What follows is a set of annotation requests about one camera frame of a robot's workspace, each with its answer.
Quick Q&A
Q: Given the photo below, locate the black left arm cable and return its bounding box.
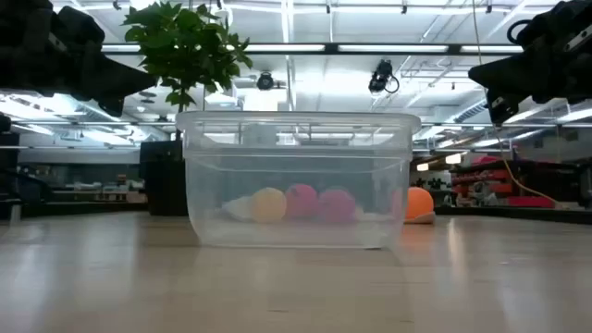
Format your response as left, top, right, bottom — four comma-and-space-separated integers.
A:
0, 166, 55, 204

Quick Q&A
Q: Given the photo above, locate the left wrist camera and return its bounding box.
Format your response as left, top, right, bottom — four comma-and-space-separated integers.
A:
97, 94, 125, 117

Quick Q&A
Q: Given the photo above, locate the background workbench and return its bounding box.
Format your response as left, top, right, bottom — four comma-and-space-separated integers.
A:
18, 161, 149, 204

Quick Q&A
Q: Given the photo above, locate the green leafy plant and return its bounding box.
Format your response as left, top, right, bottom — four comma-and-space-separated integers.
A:
120, 0, 254, 142

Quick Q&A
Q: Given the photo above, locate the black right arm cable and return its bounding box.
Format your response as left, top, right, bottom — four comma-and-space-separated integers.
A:
506, 18, 533, 46

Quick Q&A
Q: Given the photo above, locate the red round toy fruit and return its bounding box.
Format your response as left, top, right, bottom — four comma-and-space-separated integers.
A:
317, 187, 357, 225

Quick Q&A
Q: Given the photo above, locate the red toy bell pepper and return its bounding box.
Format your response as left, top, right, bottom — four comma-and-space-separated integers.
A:
285, 183, 320, 220

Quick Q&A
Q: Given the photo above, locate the black ceiling light rail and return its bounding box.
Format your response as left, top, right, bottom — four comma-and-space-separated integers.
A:
101, 43, 524, 56

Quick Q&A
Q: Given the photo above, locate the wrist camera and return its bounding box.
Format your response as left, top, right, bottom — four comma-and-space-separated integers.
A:
97, 94, 125, 117
486, 92, 520, 126

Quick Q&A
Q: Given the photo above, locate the orange toy fruit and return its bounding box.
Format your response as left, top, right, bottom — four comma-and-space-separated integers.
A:
391, 186, 436, 223

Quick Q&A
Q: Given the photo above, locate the round black ceiling camera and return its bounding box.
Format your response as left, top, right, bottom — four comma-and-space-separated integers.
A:
255, 71, 277, 93

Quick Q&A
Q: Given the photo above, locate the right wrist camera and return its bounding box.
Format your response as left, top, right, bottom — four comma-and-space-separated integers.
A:
486, 92, 520, 126

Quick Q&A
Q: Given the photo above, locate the shelf with red bins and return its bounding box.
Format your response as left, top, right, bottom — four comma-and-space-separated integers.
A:
450, 154, 563, 209

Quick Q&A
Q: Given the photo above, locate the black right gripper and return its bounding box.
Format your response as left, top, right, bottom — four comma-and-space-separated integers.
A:
467, 0, 579, 105

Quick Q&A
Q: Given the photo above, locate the pale hanging cable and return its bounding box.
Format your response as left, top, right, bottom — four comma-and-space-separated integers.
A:
471, 0, 559, 209

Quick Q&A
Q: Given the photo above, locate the beige cloth towel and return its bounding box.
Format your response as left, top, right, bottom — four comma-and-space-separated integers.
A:
220, 196, 438, 227

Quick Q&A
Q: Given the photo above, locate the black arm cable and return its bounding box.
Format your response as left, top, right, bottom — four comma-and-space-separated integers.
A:
0, 166, 55, 204
506, 18, 533, 46

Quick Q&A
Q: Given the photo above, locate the black ceiling camera with cable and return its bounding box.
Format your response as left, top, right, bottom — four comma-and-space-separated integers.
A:
367, 58, 401, 96

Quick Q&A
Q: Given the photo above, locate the black aluminium table frame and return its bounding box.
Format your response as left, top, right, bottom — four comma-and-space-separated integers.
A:
20, 202, 592, 227

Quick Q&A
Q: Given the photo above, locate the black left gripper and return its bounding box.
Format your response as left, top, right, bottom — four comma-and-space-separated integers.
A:
45, 5, 157, 101

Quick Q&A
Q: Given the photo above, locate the black plant pot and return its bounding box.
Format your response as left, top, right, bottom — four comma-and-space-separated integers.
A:
138, 140, 189, 217

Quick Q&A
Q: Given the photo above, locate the yellow toy lemon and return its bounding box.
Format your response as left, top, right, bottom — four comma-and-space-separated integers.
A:
251, 187, 288, 225

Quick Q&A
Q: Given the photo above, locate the clear plastic tupperware container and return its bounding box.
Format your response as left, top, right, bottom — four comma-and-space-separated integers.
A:
174, 109, 422, 251

